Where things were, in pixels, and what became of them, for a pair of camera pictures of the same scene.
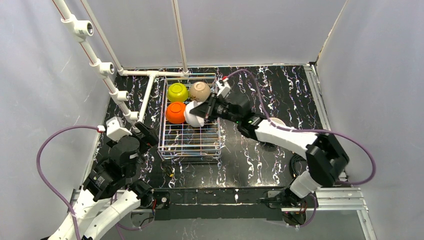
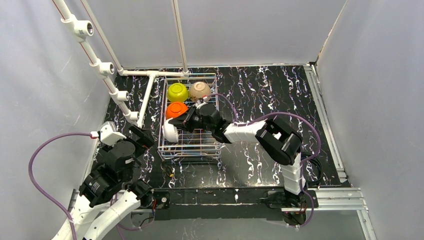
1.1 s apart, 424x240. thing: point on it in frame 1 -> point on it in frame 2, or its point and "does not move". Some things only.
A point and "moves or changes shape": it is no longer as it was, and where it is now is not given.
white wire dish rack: (185, 132) does not move
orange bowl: (175, 112) does not move
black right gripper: (213, 108) -> (187, 120)
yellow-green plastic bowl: (177, 92) does not move
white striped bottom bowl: (192, 119) moves or changes shape
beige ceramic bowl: (200, 91) does not move
